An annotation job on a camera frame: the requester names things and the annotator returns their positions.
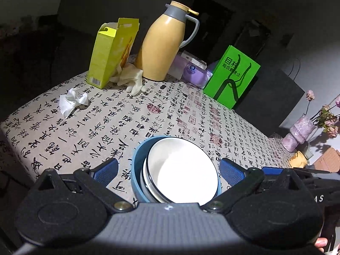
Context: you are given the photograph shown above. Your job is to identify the white bowl with dark rim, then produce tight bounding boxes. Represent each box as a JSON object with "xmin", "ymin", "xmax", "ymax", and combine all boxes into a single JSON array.
[
  {"xmin": 142, "ymin": 153, "xmax": 161, "ymax": 203},
  {"xmin": 146, "ymin": 137, "xmax": 220, "ymax": 205}
]

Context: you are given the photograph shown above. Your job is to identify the pair of white rubber gloves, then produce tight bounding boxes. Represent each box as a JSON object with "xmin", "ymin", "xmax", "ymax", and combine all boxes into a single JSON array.
[{"xmin": 110, "ymin": 62, "xmax": 146, "ymax": 96}]

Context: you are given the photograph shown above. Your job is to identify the green paper bag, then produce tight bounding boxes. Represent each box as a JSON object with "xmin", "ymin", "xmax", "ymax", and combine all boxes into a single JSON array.
[{"xmin": 203, "ymin": 45, "xmax": 261, "ymax": 109}]

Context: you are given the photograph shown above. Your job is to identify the purple textured vase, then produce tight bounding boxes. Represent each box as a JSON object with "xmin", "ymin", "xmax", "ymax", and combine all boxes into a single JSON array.
[{"xmin": 282, "ymin": 114, "xmax": 318, "ymax": 152}]

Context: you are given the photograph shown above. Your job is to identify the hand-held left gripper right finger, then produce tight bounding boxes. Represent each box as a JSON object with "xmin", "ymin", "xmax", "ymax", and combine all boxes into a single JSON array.
[{"xmin": 203, "ymin": 157, "xmax": 306, "ymax": 214}]

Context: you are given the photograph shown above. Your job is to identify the purple tissue pack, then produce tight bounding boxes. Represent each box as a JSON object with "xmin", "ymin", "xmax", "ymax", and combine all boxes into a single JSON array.
[
  {"xmin": 183, "ymin": 60, "xmax": 213, "ymax": 88},
  {"xmin": 168, "ymin": 54, "xmax": 187, "ymax": 79}
]

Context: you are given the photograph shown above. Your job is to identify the blue bowl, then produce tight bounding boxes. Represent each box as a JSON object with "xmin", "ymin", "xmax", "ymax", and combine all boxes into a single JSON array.
[{"xmin": 131, "ymin": 135, "xmax": 221, "ymax": 204}]

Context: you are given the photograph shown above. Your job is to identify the pink suitcase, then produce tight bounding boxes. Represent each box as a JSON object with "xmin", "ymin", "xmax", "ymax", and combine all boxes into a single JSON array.
[{"xmin": 312, "ymin": 147, "xmax": 340, "ymax": 173}]

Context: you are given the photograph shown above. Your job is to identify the black paper bag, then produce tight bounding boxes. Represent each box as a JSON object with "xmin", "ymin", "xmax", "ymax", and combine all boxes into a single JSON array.
[{"xmin": 234, "ymin": 58, "xmax": 305, "ymax": 136}]

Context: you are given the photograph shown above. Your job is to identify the yellow thermos jug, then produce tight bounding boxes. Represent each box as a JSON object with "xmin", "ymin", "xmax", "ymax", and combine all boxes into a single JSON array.
[{"xmin": 134, "ymin": 1, "xmax": 200, "ymax": 81}]

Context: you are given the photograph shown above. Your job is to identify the yellow mug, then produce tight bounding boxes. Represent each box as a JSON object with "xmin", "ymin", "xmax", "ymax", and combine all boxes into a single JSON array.
[{"xmin": 289, "ymin": 151, "xmax": 309, "ymax": 168}]

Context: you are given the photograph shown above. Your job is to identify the yellow-green cardboard box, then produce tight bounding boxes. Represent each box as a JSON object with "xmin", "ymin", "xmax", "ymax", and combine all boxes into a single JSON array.
[{"xmin": 87, "ymin": 18, "xmax": 140, "ymax": 89}]

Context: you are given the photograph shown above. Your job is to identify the calligraphy printed tablecloth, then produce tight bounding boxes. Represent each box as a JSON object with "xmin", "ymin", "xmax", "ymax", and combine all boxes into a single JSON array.
[{"xmin": 0, "ymin": 54, "xmax": 298, "ymax": 205}]

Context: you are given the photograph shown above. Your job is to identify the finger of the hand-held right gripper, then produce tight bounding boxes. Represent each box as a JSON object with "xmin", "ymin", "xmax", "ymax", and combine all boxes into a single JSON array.
[
  {"xmin": 300, "ymin": 167, "xmax": 332, "ymax": 174},
  {"xmin": 262, "ymin": 166, "xmax": 293, "ymax": 176}
]

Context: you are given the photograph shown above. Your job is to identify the small white box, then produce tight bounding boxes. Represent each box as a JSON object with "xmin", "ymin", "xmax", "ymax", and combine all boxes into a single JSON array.
[{"xmin": 181, "ymin": 50, "xmax": 208, "ymax": 69}]

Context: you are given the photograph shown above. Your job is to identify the person's right hand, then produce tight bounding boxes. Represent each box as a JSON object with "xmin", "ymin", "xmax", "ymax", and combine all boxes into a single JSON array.
[{"xmin": 315, "ymin": 238, "xmax": 329, "ymax": 253}]

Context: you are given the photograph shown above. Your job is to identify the dried pink flowers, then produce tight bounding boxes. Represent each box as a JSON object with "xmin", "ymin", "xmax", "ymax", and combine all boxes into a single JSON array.
[{"xmin": 305, "ymin": 90, "xmax": 340, "ymax": 139}]

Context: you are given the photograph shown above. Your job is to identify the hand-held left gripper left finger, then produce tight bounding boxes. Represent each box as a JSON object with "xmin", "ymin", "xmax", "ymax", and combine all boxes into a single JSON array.
[{"xmin": 34, "ymin": 157, "xmax": 135, "ymax": 214}]

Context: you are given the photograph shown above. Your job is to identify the crumpled white tissue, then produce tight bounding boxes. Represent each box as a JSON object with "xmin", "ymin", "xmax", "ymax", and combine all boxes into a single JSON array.
[{"xmin": 59, "ymin": 88, "xmax": 89, "ymax": 119}]

